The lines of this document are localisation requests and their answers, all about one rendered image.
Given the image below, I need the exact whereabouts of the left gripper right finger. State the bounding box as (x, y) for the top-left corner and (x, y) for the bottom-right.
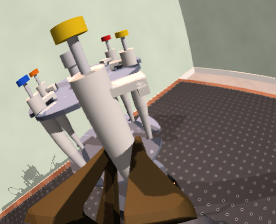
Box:
(124, 136), (197, 224)

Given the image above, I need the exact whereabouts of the white pipette with blue button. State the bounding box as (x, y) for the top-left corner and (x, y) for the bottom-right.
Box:
(16, 75), (86, 168)

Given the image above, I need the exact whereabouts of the white hand pipette with yellow button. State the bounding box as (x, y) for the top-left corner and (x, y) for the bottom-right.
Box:
(50, 16), (151, 183)

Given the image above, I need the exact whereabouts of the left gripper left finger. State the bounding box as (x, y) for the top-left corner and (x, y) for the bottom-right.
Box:
(24, 147), (120, 224)

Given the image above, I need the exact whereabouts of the black perforated breadboard plate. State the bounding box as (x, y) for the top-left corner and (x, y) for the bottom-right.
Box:
(0, 81), (276, 224)

